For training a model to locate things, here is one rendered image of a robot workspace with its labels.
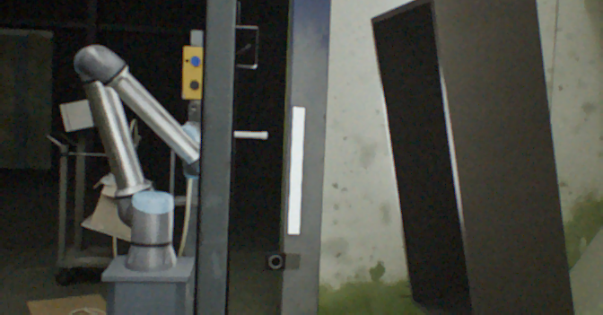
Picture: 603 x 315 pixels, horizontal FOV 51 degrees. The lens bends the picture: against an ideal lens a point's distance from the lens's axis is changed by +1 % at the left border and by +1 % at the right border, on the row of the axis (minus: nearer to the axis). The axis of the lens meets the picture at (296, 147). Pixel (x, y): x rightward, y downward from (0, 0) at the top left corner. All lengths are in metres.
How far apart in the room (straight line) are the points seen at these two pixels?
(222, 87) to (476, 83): 1.14
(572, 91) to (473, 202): 1.53
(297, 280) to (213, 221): 2.07
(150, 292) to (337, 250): 1.14
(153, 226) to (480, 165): 1.17
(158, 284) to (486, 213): 1.16
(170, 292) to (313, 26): 1.46
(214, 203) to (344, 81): 2.05
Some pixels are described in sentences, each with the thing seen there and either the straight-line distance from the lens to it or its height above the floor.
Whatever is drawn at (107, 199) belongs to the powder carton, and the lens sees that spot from 4.50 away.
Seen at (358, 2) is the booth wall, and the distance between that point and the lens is 3.15.
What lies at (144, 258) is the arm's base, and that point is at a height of 0.69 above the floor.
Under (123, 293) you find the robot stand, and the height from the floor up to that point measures 0.57.
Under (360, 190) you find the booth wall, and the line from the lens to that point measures 3.13.
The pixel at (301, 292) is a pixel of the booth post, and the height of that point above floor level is 0.36.
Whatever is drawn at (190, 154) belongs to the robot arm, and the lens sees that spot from 2.45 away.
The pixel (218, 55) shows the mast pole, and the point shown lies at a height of 1.33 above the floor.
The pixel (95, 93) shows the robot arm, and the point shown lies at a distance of 2.48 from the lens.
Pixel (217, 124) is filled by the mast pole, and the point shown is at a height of 1.21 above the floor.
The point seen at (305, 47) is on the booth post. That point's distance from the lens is 3.07.
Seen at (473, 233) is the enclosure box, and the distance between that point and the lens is 2.11.
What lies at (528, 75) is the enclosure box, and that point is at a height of 1.39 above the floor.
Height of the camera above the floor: 1.24
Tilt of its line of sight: 3 degrees down
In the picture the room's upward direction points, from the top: 2 degrees clockwise
